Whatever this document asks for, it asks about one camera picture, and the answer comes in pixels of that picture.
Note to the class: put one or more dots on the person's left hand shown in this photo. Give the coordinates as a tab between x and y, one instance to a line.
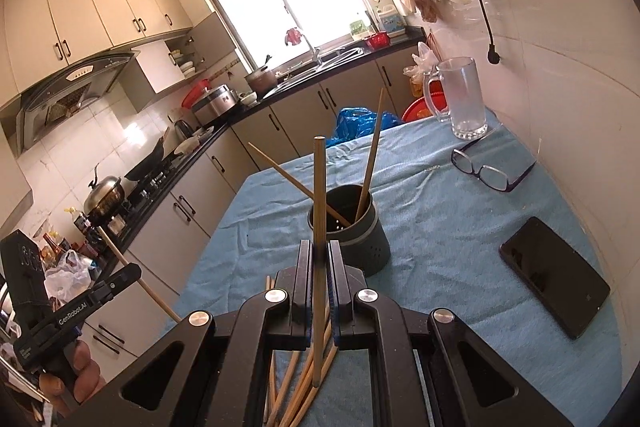
89	369

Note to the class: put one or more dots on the dark framed eyeglasses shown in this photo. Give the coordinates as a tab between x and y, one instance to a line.
492	179

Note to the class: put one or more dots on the glass range hood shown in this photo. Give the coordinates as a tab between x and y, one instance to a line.
70	97

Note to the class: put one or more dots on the green dish container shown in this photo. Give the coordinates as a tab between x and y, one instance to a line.
360	31

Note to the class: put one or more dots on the steel pot with lid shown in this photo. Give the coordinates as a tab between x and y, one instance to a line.
104	197

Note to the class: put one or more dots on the clear glass mug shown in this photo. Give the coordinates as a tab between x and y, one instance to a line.
462	97

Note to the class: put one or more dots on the brown cooking pot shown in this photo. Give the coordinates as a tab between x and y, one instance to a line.
261	81

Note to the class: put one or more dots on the beige upper wall cabinets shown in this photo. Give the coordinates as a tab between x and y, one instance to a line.
90	17

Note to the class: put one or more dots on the clear bag with yellow contents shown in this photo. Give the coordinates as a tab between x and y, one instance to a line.
420	72

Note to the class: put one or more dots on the steel kitchen sink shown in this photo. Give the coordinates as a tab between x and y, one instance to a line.
320	62

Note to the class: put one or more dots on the cooking oil bottle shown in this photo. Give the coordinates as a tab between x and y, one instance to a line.
80	222

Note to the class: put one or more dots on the black wok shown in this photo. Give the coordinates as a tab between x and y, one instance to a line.
147	162

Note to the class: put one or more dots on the white blue detergent container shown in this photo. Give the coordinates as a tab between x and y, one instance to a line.
391	23

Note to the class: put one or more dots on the beige base cabinets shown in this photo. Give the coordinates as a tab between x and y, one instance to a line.
200	187

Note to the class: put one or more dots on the grey chopstick holder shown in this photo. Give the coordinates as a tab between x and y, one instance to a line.
367	237

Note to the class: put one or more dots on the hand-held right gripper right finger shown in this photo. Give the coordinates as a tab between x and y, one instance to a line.
334	292

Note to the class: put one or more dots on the red round lid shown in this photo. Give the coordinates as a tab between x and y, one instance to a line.
195	93

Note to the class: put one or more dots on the black kitchen countertop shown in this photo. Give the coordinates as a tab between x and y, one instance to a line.
225	122

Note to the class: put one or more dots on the blue plastic bag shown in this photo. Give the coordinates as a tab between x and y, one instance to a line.
357	119

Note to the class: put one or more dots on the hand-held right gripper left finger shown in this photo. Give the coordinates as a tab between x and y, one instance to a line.
306	292

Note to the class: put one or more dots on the red cloth on faucet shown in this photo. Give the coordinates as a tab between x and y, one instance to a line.
293	37

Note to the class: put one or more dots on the gas stove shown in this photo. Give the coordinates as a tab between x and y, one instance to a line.
150	187

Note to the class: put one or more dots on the open dish cabinet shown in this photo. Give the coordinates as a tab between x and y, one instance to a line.
175	62

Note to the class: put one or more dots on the silver rice cooker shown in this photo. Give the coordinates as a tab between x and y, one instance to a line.
215	104

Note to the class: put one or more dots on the white plastic bag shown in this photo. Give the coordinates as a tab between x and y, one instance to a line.
67	274

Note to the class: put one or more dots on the blue towel table cover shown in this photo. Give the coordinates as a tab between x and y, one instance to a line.
440	232

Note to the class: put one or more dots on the red plastic basket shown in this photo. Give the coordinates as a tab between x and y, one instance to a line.
377	40

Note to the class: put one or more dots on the small white bowl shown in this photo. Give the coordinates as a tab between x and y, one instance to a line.
248	98

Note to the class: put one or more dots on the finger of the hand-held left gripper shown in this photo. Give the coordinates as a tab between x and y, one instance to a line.
117	281

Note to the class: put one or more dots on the black smartphone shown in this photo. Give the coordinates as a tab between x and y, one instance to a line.
555	277

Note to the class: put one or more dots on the red plastic basin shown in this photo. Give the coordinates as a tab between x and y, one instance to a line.
417	109

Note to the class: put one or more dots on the dark electric kettle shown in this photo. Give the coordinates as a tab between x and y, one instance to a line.
182	129

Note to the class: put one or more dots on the chrome sink faucet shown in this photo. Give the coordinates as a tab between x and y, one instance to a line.
314	49

